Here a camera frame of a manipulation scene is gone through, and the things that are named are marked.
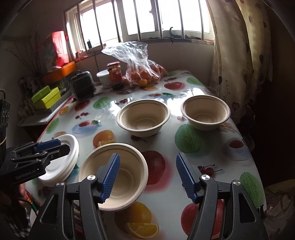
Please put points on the large green box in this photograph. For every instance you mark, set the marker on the large green box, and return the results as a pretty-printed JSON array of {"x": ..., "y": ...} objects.
[{"x": 49, "y": 99}]

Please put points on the glass jar with red label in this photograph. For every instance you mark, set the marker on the glass jar with red label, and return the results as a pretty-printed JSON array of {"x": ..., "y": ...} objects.
[{"x": 114, "y": 75}]

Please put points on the grey side shelf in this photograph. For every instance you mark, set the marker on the grey side shelf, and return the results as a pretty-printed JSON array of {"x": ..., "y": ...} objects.
[{"x": 34, "y": 120}]

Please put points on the small black sill object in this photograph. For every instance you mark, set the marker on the small black sill object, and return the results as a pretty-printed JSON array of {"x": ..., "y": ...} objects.
[{"x": 89, "y": 43}]

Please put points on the person's left forearm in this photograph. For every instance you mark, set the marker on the person's left forearm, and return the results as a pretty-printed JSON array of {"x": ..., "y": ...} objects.
[{"x": 16, "y": 222}]

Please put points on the colourful gift bag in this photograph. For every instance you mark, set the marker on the colourful gift bag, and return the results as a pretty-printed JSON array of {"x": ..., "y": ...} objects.
[{"x": 55, "y": 50}]

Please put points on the black window latch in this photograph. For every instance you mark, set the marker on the black window latch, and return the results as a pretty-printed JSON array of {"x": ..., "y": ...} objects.
[{"x": 171, "y": 33}]

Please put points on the patterned curtain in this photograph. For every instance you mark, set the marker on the patterned curtain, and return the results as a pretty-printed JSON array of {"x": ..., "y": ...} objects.
[{"x": 237, "y": 46}]

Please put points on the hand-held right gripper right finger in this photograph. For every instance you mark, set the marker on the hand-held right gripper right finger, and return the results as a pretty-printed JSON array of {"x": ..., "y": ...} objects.
[{"x": 186, "y": 177}]

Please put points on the dried branches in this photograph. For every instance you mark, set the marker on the dried branches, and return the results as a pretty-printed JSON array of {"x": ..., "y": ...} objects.
[{"x": 34, "y": 62}]

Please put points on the floral patterned cloth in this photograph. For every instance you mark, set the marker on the floral patterned cloth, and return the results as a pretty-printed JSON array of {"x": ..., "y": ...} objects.
[{"x": 276, "y": 207}]

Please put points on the person's left hand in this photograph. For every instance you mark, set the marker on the person's left hand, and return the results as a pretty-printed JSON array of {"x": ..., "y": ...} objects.
[{"x": 23, "y": 191}]

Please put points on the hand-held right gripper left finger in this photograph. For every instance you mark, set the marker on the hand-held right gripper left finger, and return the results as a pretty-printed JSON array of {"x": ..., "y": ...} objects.
[{"x": 110, "y": 177}]

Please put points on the small green box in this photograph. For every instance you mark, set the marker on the small green box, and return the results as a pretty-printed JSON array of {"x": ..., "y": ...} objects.
[{"x": 40, "y": 94}]

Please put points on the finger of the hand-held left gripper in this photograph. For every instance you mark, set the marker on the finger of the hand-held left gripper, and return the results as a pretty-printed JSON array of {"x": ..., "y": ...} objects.
[
  {"x": 62, "y": 150},
  {"x": 48, "y": 145}
]

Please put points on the beige paper bowl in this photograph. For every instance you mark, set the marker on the beige paper bowl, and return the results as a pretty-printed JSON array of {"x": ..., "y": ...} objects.
[
  {"x": 143, "y": 117},
  {"x": 205, "y": 113},
  {"x": 129, "y": 159}
]

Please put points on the white plastic tub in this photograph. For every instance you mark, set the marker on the white plastic tub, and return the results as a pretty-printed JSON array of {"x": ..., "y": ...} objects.
[{"x": 102, "y": 79}]

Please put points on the orange tray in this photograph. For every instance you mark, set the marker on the orange tray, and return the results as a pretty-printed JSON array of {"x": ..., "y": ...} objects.
[{"x": 61, "y": 71}]

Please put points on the grey corrugated tray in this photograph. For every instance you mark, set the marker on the grey corrugated tray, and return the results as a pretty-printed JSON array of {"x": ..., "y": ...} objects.
[{"x": 63, "y": 101}]

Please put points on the clear plastic bag of oranges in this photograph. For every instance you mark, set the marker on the clear plastic bag of oranges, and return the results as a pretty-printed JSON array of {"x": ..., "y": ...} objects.
[{"x": 138, "y": 73}]

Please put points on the fruit print tablecloth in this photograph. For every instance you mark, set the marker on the fruit print tablecloth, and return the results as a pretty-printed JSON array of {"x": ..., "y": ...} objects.
[{"x": 207, "y": 147}]

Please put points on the small grey heater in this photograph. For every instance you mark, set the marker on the small grey heater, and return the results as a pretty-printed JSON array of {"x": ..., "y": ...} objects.
[{"x": 81, "y": 87}]

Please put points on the barred window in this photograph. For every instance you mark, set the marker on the barred window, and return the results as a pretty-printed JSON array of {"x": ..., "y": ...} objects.
[{"x": 143, "y": 16}]

